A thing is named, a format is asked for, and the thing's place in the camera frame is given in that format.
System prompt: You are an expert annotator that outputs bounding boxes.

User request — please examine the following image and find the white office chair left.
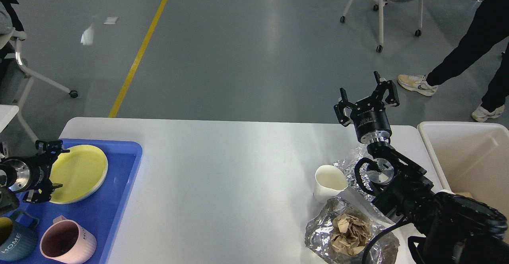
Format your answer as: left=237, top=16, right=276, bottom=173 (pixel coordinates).
left=1, top=4, right=78, bottom=142

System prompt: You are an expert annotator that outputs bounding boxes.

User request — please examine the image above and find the person in black trousers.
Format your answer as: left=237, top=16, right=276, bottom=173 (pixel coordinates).
left=398, top=0, right=509, bottom=122

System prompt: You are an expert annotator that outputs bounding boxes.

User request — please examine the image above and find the beige plastic bin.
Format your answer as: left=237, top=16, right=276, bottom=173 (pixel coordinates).
left=418, top=121, right=509, bottom=206

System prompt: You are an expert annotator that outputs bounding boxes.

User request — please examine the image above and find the blue HOME mug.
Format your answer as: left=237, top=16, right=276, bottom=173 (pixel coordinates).
left=0, top=210, right=39, bottom=262

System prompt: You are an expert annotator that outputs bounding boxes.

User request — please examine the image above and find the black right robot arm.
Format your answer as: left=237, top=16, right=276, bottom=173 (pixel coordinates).
left=333, top=72, right=509, bottom=264

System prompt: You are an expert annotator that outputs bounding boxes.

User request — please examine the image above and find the small white side table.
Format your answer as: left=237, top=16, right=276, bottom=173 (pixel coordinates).
left=0, top=104, right=19, bottom=132

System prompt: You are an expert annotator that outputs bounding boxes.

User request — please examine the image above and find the crumpled aluminium foil front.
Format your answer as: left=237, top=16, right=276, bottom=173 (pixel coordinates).
left=304, top=197, right=400, bottom=264

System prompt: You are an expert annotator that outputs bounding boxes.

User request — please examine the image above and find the white paper cup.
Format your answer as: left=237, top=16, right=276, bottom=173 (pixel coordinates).
left=313, top=165, right=348, bottom=204

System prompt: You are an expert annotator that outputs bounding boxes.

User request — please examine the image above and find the yellow plastic plate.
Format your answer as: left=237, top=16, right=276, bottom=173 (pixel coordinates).
left=50, top=144, right=109, bottom=204

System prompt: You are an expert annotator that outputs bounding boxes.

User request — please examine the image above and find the pink ceramic mug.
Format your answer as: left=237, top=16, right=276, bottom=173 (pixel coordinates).
left=39, top=215, right=97, bottom=264

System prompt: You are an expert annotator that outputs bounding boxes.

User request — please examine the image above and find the blue plastic tray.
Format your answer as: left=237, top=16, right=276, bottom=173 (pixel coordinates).
left=19, top=138, right=142, bottom=264

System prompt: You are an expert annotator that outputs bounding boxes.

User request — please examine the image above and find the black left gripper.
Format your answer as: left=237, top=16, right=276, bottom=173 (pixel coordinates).
left=4, top=140, right=70, bottom=204

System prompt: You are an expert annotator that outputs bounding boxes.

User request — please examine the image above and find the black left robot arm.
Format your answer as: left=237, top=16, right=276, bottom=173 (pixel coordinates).
left=0, top=140, right=70, bottom=215

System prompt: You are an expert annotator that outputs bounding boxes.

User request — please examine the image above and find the crumpled brown paper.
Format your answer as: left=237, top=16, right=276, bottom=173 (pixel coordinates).
left=330, top=214, right=371, bottom=256

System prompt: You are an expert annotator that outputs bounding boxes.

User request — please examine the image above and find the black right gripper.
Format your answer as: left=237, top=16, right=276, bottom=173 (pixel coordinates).
left=334, top=71, right=400, bottom=144

